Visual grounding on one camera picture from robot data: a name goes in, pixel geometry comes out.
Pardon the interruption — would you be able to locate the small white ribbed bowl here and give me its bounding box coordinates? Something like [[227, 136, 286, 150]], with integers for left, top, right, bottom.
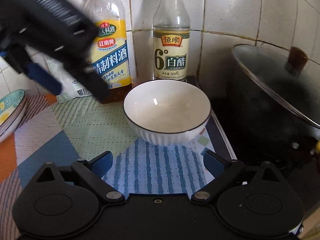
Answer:
[[123, 80, 211, 146]]

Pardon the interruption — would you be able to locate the white powder bag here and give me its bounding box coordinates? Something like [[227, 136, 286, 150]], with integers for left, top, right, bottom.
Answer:
[[26, 46, 92, 103]]

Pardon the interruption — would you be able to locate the teal fried egg plate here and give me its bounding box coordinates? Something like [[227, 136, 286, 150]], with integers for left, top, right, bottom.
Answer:
[[1, 89, 25, 125]]

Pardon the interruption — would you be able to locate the colourful patchwork table mat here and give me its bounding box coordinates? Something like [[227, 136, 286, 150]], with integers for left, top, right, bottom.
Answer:
[[1, 95, 235, 239]]

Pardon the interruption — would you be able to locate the pink plate under teal plate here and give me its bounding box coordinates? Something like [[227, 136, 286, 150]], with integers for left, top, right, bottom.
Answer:
[[0, 97, 27, 142]]

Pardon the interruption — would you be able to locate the yellow label cooking wine bottle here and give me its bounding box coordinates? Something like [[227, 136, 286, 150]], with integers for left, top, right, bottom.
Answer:
[[84, 0, 132, 103]]

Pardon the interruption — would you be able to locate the black wok with lid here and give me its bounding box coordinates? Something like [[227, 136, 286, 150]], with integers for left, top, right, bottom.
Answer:
[[212, 44, 320, 181]]

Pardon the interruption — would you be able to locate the white vinegar bottle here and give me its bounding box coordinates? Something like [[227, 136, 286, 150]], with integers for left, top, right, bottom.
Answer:
[[153, 0, 190, 81]]

